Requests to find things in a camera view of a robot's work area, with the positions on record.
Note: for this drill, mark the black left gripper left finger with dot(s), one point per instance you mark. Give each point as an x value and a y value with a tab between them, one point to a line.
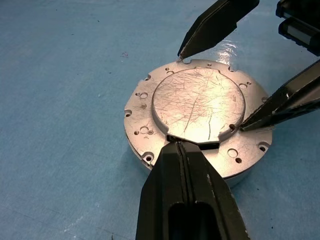
160	187

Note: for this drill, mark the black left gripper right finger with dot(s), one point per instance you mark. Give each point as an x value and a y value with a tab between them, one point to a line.
212	187

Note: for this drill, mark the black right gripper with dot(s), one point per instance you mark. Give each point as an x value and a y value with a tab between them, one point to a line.
300	25

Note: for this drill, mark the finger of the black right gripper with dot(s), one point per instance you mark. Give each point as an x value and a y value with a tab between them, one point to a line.
215	25

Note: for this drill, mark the silver notched motor end cap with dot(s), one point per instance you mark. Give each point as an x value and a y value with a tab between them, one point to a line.
197	102

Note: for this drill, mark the blue table cover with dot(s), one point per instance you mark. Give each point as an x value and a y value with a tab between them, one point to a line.
50	100

